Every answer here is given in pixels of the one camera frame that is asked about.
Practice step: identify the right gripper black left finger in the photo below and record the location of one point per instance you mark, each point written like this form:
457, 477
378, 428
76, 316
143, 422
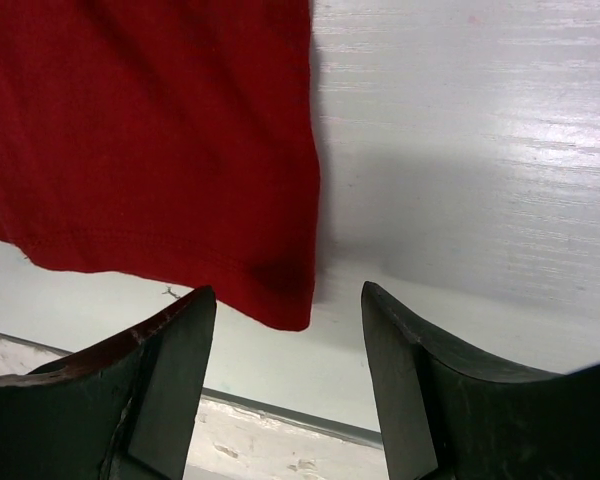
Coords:
124, 408

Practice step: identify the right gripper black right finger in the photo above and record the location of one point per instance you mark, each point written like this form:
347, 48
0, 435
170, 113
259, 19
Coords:
450, 410

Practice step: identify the dark red t shirt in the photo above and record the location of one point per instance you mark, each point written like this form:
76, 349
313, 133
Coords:
170, 140

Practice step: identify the aluminium table edge rail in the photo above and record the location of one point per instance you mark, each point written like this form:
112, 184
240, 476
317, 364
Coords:
330, 427

